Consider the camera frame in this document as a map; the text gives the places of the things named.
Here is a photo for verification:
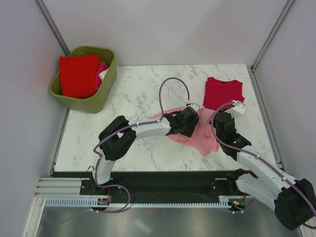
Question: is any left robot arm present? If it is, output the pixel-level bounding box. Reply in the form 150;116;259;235
91;105;199;194

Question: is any light pink t shirt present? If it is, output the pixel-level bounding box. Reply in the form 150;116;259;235
150;106;220;156

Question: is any left aluminium corner post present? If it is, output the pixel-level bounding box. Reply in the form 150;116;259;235
34;0;71;55

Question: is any bright red folded shirt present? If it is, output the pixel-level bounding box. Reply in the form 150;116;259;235
59;55;99;99

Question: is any magenta shirt in bin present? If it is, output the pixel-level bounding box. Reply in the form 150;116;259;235
94;62;109;90

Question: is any crimson folded t shirt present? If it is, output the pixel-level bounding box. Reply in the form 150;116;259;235
203;77;245;110

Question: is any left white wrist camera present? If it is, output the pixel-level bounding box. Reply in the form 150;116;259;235
186;102;200;111

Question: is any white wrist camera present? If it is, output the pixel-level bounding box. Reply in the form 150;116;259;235
186;102;200;111
230;100;246;118

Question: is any aluminium corner post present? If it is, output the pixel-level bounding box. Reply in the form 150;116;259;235
34;0;71;55
249;0;297;71

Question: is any olive green bin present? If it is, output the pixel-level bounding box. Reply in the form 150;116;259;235
49;45;118;114

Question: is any right aluminium corner post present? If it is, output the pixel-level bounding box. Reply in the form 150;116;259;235
249;0;297;71

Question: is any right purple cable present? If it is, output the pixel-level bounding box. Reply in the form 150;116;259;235
209;101;316;229

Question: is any aluminium rail frame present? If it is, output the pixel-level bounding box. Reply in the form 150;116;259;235
35;64;281;197

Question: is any white slotted cable duct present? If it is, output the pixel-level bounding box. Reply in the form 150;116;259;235
45;195;257;207

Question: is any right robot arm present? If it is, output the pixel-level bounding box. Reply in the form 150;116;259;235
210;110;316;231

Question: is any white cloth in bin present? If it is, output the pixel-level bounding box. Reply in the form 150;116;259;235
99;69;108;80

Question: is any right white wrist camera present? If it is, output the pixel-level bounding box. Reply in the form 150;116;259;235
230;100;246;118

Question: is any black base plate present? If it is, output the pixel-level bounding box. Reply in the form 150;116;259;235
80;171;243;202

